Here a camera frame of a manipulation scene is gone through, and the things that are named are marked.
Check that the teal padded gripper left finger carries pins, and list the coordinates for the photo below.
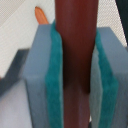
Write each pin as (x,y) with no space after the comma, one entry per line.
(43,73)

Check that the brown toy sausage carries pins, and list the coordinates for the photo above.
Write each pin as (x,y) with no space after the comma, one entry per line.
(76,22)

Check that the toy knife orange handle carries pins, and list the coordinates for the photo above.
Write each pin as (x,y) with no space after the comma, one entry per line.
(40,16)

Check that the teal padded gripper right finger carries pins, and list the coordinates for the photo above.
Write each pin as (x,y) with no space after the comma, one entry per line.
(109,82)

